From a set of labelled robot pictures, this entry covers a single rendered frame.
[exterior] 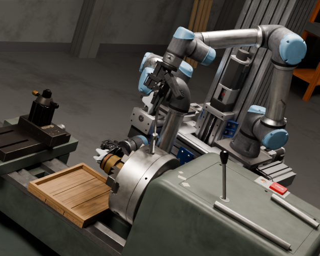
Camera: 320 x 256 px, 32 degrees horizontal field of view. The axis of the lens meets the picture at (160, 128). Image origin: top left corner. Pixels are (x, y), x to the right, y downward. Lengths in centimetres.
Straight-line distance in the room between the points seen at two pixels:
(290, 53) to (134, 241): 99
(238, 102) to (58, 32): 427
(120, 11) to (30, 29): 144
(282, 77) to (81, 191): 98
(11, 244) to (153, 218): 84
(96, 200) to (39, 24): 442
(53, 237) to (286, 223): 96
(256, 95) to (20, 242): 134
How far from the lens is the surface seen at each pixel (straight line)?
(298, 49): 239
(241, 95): 288
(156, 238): 202
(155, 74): 222
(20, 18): 644
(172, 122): 250
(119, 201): 214
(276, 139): 254
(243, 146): 268
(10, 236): 266
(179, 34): 219
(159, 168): 210
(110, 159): 228
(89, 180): 255
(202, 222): 191
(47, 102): 255
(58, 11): 676
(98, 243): 225
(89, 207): 236
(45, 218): 238
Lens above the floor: 212
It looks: 22 degrees down
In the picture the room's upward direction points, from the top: 21 degrees clockwise
